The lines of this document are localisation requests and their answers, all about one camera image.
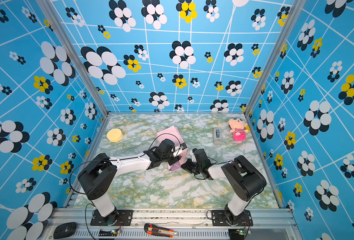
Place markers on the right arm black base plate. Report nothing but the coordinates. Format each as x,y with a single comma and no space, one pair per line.
222,218

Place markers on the right small circuit board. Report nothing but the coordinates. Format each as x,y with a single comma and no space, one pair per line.
238,234

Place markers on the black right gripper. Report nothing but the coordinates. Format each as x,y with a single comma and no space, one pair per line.
188,163

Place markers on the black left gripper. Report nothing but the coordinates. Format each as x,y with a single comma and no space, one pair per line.
176,159

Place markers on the aluminium frame post right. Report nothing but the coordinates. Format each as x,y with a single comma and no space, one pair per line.
295,11

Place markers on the purple wrapping paper sheet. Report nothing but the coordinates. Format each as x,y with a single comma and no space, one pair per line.
173,134

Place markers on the left small circuit board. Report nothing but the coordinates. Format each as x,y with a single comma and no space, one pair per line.
108,233

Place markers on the small circuit board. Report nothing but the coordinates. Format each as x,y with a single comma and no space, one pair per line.
238,234
108,233

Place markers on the small grey white device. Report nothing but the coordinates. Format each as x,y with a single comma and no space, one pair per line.
217,136

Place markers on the aluminium frame post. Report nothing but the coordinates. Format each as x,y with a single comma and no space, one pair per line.
295,11
65,41

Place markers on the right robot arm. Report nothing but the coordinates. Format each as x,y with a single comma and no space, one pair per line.
245,180

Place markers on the black computer mouse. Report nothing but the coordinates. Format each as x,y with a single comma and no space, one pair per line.
65,230

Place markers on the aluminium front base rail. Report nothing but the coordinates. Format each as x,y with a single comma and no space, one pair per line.
190,224

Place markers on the aluminium frame post left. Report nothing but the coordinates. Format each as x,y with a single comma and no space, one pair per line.
65,41

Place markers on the orange black utility knife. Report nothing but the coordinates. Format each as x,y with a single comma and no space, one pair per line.
154,230

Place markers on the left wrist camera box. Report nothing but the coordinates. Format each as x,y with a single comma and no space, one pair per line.
180,151

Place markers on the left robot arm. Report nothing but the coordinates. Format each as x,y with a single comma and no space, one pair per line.
96,178

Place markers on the yellow round sponge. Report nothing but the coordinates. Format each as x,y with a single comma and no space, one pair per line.
114,135

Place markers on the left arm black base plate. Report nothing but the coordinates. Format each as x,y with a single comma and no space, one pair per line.
126,216

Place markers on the pink plush doll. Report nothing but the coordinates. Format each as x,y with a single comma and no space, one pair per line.
239,129

